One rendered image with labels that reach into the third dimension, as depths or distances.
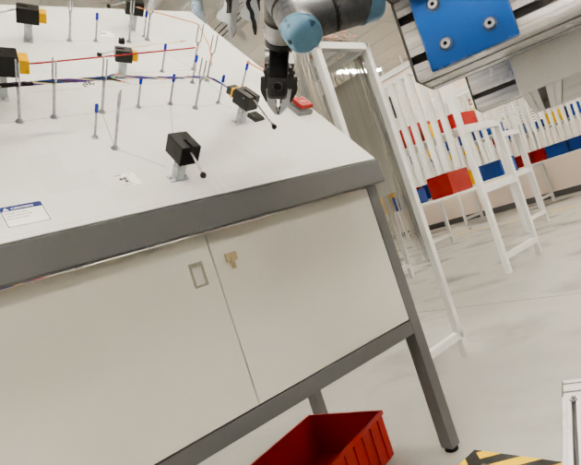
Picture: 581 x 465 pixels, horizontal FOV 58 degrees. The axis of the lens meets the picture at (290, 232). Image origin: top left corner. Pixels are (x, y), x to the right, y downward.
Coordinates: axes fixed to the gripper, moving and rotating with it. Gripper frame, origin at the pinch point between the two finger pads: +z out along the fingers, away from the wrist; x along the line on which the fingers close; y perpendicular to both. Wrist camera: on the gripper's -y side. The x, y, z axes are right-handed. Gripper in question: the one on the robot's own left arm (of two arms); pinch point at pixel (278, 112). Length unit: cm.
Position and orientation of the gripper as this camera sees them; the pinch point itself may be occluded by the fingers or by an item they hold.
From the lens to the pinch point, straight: 136.9
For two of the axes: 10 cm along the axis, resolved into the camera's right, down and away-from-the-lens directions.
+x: -10.0, 0.0, -0.6
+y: -0.3, -8.1, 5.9
